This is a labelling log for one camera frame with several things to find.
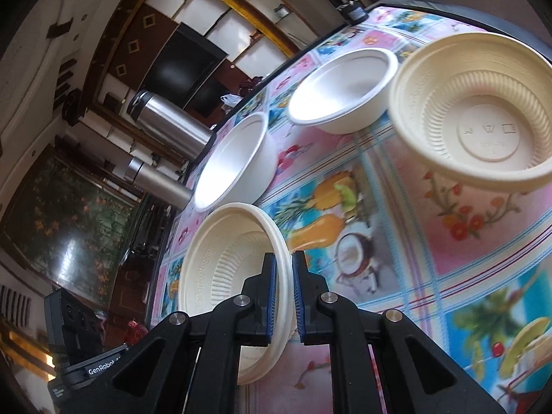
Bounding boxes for cream ribbed plastic bowl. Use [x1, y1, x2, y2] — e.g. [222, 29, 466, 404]
[178, 203, 297, 385]
[388, 33, 551, 191]

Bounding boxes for white foam bowl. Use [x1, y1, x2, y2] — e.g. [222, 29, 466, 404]
[288, 48, 398, 135]
[193, 112, 278, 212]

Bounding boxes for framed flower painting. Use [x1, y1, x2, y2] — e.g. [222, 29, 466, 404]
[1, 147, 138, 309]

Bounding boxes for slim steel thermos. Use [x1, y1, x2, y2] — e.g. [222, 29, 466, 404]
[125, 158, 192, 209]

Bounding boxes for large steel thermos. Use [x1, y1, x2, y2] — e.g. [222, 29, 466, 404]
[126, 90, 216, 162]

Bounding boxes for black flat television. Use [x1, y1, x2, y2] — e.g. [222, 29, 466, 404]
[140, 23, 227, 119]

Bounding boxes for black table clamp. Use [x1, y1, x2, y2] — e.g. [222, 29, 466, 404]
[337, 0, 368, 25]

